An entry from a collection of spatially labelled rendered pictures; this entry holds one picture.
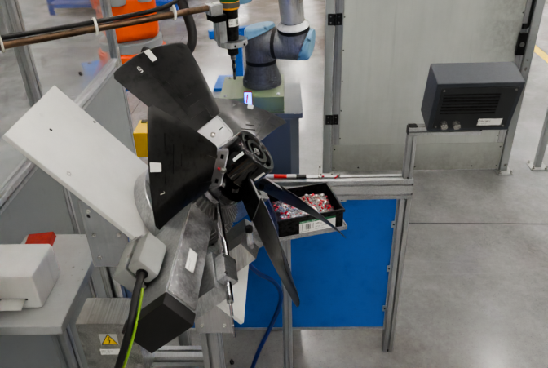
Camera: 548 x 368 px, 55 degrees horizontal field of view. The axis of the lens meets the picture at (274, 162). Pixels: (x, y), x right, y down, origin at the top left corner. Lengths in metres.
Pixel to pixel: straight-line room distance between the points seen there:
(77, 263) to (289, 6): 1.06
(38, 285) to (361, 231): 1.10
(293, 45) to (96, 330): 1.12
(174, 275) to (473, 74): 1.09
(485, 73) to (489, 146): 1.92
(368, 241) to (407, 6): 1.57
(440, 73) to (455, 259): 1.43
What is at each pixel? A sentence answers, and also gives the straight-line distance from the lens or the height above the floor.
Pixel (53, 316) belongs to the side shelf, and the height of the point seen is 0.86.
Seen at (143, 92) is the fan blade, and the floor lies 1.36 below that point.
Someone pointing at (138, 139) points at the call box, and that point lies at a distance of 1.74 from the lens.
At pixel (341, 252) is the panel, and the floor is 0.53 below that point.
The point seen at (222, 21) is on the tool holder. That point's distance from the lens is 1.19.
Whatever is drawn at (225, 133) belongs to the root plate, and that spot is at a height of 1.25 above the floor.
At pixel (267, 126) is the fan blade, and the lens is 1.45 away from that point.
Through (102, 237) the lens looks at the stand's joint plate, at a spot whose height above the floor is 1.04.
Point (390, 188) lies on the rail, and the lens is 1.84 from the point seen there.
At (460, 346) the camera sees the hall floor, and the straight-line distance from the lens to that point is 2.49.
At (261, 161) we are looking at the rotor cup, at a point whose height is 1.21.
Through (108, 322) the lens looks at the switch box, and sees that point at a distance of 1.41.
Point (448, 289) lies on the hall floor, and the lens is 2.72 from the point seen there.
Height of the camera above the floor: 1.82
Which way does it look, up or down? 30 degrees down
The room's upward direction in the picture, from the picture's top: 2 degrees counter-clockwise
